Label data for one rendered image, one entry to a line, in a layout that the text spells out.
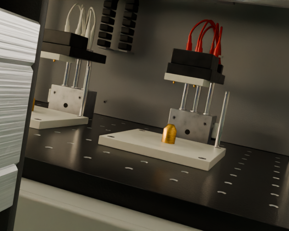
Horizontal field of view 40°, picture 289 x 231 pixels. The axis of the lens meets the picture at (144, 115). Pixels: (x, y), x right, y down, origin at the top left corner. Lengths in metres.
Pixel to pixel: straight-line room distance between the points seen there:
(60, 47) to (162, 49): 0.24
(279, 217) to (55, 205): 0.19
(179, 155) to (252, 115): 0.33
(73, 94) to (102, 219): 0.46
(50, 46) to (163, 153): 0.31
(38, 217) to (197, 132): 0.39
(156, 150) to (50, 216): 0.19
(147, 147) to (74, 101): 0.29
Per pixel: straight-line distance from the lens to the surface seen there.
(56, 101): 0.79
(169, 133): 0.57
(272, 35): 0.82
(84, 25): 0.83
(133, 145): 0.52
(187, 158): 0.50
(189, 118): 0.70
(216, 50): 0.70
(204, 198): 0.38
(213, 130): 0.70
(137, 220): 0.35
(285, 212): 0.40
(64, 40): 0.70
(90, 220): 0.35
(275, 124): 0.81
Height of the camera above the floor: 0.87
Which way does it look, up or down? 5 degrees down
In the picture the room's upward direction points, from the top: 10 degrees clockwise
